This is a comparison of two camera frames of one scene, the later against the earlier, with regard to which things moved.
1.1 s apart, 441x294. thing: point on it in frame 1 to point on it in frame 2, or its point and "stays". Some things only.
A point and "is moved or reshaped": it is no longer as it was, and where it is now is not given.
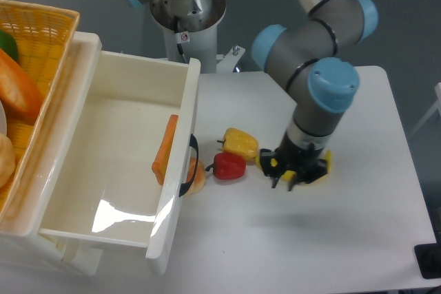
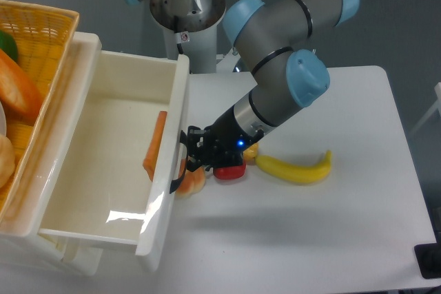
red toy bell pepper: [227, 166] stays
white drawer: [125, 151] is moved or reshaped
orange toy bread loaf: [17, 93] stays
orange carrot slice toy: [162, 160] to [150, 162]
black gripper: [295, 157] to [223, 142]
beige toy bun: [7, 159] stays
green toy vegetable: [8, 45] stays
